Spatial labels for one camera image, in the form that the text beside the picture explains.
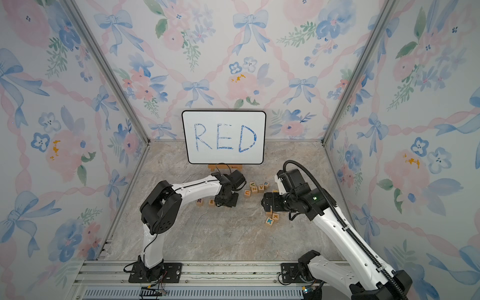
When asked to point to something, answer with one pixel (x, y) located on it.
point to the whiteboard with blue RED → (224, 137)
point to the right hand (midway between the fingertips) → (273, 201)
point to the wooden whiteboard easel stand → (235, 167)
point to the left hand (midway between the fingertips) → (232, 203)
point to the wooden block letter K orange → (275, 217)
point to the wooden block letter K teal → (269, 222)
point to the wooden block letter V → (252, 184)
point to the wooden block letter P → (266, 185)
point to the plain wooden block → (269, 214)
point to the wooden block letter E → (212, 203)
